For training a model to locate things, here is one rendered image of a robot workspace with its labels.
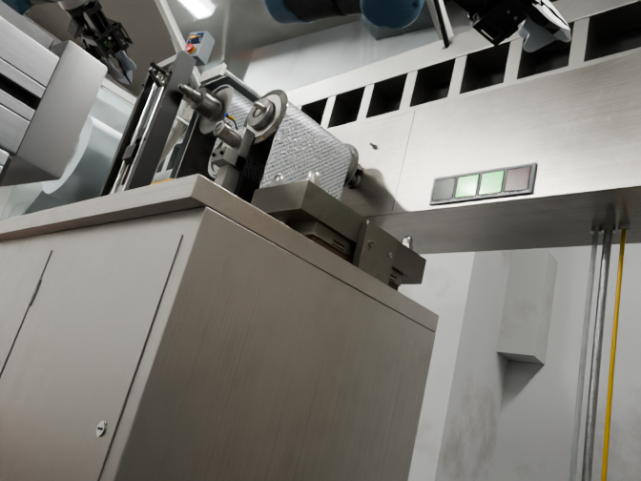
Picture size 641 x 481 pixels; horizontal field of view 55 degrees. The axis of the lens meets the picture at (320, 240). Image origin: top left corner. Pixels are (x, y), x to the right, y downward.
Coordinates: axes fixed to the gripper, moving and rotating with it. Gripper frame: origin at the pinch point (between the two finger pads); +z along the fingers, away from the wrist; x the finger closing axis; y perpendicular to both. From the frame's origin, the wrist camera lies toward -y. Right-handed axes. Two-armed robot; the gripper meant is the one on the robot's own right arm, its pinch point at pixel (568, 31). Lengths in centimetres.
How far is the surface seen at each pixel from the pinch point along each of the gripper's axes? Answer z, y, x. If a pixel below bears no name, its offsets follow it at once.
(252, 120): -15, 66, -28
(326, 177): 6, 65, -22
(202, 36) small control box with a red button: -20, 95, -90
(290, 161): -5, 63, -19
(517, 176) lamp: 28.3, 28.8, -9.0
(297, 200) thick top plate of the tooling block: -11, 52, 4
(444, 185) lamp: 25, 45, -16
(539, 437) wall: 178, 130, -17
